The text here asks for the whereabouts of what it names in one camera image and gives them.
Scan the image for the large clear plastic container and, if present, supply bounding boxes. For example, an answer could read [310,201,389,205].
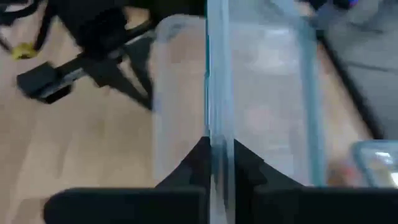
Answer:
[325,139,398,189]

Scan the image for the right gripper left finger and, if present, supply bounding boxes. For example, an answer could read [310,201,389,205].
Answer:
[43,136,213,224]

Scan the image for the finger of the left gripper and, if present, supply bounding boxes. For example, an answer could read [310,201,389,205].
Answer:
[16,61,75,105]
[83,33,155,111]

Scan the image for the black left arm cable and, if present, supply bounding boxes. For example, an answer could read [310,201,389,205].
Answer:
[0,0,58,52]

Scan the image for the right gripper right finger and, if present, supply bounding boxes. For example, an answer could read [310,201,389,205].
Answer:
[233,139,398,224]

